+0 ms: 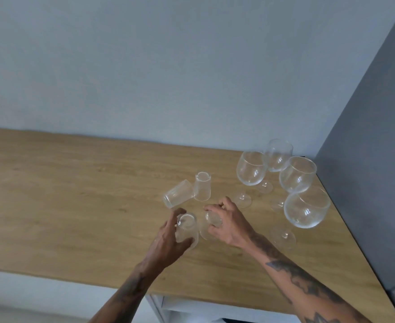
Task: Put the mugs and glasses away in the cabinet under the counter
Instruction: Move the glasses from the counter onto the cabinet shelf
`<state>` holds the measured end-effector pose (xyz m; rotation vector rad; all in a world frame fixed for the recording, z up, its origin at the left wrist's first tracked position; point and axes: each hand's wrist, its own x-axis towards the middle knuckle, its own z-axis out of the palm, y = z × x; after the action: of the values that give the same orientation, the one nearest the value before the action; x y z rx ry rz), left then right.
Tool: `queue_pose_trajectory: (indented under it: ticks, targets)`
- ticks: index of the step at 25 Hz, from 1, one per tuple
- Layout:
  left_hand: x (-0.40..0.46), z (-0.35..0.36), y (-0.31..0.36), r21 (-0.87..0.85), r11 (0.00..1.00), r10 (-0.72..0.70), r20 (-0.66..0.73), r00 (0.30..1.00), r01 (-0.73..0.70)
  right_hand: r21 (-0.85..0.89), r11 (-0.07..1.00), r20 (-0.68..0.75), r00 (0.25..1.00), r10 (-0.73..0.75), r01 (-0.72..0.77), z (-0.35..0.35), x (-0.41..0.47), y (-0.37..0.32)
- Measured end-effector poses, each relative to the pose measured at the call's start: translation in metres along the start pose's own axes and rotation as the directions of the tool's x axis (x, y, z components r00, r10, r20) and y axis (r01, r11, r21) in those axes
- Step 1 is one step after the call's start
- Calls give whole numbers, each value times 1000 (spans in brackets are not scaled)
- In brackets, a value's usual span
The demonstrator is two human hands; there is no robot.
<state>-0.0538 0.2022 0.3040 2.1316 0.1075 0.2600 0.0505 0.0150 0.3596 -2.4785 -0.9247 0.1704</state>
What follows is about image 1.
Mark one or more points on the person's left hand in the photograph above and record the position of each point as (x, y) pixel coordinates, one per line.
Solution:
(165, 245)

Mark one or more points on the person's right hand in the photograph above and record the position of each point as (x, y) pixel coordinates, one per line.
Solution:
(234, 228)

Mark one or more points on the ribbed clear glass tumbler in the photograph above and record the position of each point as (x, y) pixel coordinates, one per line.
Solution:
(214, 220)
(177, 195)
(189, 228)
(202, 190)

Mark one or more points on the clear wine glass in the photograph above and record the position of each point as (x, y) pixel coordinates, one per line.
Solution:
(249, 171)
(298, 174)
(307, 208)
(278, 154)

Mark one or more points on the white cabinet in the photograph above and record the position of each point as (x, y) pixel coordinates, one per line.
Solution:
(66, 289)

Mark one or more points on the person's right forearm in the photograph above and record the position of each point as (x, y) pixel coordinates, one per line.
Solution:
(301, 282)

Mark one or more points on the person's left forearm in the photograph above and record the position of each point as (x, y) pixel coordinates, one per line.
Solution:
(126, 299)

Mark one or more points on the grey refrigerator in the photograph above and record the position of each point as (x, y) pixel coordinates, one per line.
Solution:
(369, 164)

